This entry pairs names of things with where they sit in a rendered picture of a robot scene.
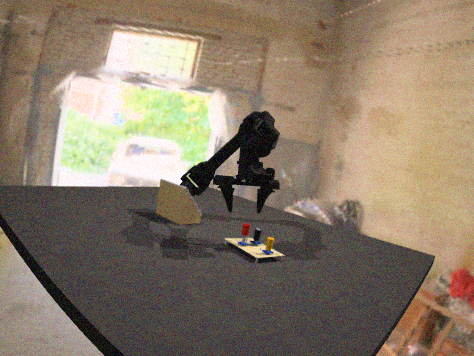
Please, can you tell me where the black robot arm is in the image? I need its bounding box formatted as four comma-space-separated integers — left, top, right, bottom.
179, 111, 280, 197

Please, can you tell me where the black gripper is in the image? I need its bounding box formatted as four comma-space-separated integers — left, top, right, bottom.
213, 157, 280, 214

